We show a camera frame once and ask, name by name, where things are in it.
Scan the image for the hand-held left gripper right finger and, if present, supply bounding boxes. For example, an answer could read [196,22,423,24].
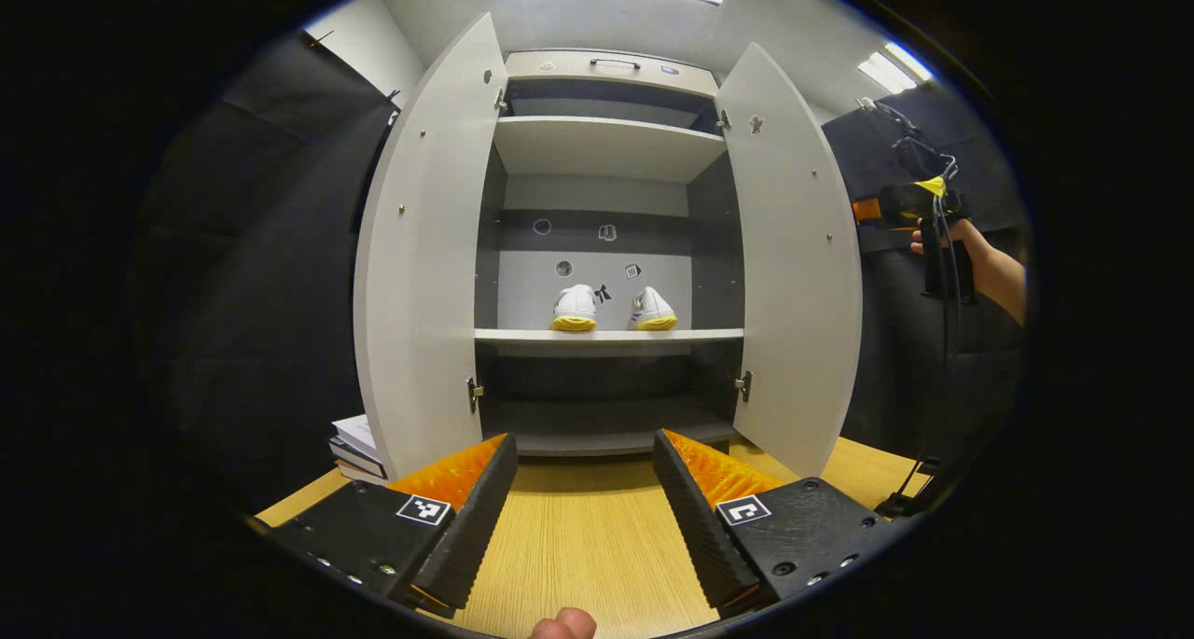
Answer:
[653,428,901,618]

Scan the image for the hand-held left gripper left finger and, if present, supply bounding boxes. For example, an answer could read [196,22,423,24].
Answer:
[271,432,519,619]

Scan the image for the white canvas shoe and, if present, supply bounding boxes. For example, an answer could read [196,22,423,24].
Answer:
[550,284,598,332]
[627,286,679,332]

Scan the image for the grey cabinet drawer front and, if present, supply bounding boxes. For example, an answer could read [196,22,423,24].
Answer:
[504,49,721,99]

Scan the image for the small ceiling light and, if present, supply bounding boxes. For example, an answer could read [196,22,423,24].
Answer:
[856,40,934,96]

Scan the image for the white book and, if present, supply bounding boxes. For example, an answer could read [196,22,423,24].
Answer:
[331,413,379,453]

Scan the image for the black backdrop cloth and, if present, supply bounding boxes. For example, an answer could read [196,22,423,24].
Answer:
[135,28,1032,519]

